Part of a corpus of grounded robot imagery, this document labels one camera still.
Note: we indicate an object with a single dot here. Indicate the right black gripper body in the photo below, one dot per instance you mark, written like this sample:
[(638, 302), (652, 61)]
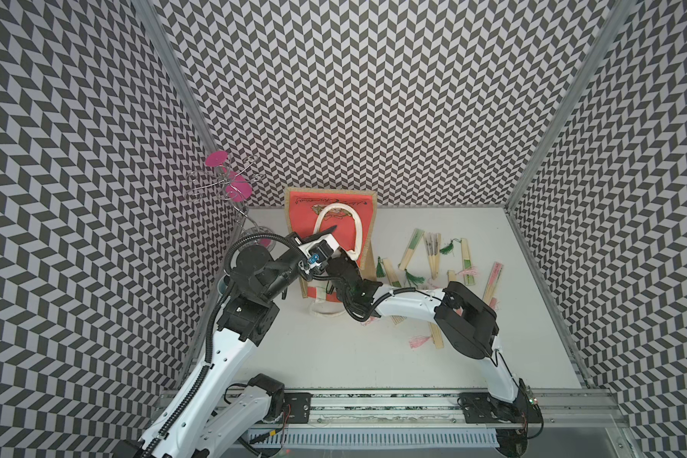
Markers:
[(342, 294)]

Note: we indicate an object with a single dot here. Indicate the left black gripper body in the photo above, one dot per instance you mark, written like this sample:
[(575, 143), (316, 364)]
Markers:
[(287, 268)]

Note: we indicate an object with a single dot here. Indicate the burlap red striped tote bag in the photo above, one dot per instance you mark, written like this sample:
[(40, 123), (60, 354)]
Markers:
[(350, 214)]

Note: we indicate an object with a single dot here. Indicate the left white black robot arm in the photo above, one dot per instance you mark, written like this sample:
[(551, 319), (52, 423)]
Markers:
[(191, 426)]

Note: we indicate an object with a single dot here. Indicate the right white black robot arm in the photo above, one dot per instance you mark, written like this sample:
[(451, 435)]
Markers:
[(464, 320)]

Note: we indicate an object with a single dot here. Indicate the chrome stand with pink cups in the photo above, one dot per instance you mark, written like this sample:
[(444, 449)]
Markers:
[(221, 183)]

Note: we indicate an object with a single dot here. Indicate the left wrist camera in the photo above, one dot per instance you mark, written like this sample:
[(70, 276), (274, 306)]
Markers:
[(317, 251)]

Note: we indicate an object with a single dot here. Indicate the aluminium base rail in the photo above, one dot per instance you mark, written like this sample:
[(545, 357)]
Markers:
[(406, 419)]

